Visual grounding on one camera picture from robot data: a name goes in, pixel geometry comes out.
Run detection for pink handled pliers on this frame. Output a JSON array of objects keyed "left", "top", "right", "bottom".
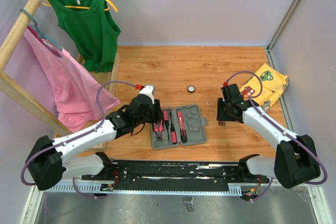
[{"left": 152, "top": 120, "right": 164, "bottom": 142}]

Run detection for grey plastic tool case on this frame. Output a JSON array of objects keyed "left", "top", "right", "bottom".
[{"left": 150, "top": 104, "right": 207, "bottom": 150}]

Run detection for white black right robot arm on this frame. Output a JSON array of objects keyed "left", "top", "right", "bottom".
[{"left": 217, "top": 84, "right": 322, "bottom": 189}]

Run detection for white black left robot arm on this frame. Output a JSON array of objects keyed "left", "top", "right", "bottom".
[{"left": 21, "top": 94, "right": 163, "bottom": 191}]

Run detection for yellow patterned cloth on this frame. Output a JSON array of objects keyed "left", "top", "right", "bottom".
[{"left": 240, "top": 63, "right": 289, "bottom": 112}]

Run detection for black electrical tape roll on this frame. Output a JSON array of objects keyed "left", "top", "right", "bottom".
[{"left": 187, "top": 85, "right": 196, "bottom": 93}]

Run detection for pink shirt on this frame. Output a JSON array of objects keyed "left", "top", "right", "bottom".
[{"left": 24, "top": 27, "right": 120, "bottom": 133}]

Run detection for green tank top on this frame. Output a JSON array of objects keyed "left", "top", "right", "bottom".
[{"left": 47, "top": 0, "right": 121, "bottom": 72}]

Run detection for grey clothes hanger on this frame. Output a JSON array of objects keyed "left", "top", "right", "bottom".
[{"left": 20, "top": 8, "right": 63, "bottom": 59}]

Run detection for wooden clothes rack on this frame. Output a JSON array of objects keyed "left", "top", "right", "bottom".
[{"left": 0, "top": 0, "right": 120, "bottom": 152}]

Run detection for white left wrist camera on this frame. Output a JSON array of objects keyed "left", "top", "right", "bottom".
[{"left": 135, "top": 84, "right": 155, "bottom": 104}]

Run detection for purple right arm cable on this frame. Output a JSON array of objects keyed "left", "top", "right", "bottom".
[{"left": 223, "top": 70, "right": 328, "bottom": 204}]

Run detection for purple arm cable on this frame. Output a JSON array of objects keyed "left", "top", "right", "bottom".
[
  {"left": 223, "top": 70, "right": 328, "bottom": 204},
  {"left": 20, "top": 80, "right": 142, "bottom": 200}
]

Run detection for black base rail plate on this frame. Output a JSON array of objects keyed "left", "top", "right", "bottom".
[{"left": 80, "top": 159, "right": 269, "bottom": 191}]

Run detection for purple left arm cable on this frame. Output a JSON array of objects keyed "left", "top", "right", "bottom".
[{"left": 20, "top": 80, "right": 142, "bottom": 200}]

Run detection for aluminium frame post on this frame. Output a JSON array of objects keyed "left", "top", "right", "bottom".
[{"left": 265, "top": 0, "right": 320, "bottom": 51}]

